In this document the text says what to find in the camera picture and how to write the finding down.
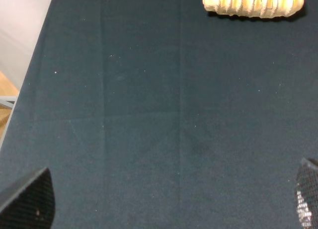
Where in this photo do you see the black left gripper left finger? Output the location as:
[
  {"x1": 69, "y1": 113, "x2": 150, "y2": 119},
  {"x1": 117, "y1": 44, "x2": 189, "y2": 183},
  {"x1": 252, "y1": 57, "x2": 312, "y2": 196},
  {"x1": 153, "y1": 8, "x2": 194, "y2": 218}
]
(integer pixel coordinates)
[{"x1": 0, "y1": 167, "x2": 55, "y2": 229}]

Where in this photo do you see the striped bread roll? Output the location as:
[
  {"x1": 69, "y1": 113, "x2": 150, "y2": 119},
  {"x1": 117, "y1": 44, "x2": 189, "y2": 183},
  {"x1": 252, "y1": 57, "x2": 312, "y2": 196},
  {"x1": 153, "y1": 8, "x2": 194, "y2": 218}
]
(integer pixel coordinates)
[{"x1": 202, "y1": 0, "x2": 304, "y2": 18}]

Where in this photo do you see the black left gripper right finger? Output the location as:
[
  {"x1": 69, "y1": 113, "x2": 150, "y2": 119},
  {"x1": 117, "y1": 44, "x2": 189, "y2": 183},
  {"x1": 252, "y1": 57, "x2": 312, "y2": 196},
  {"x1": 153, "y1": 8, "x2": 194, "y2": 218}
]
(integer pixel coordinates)
[{"x1": 295, "y1": 158, "x2": 318, "y2": 229}]

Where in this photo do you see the black tablecloth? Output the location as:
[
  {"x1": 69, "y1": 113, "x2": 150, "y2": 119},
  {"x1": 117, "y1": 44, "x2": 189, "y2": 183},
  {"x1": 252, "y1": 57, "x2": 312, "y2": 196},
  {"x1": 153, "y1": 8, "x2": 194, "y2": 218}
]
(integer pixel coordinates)
[{"x1": 0, "y1": 0, "x2": 318, "y2": 229}]

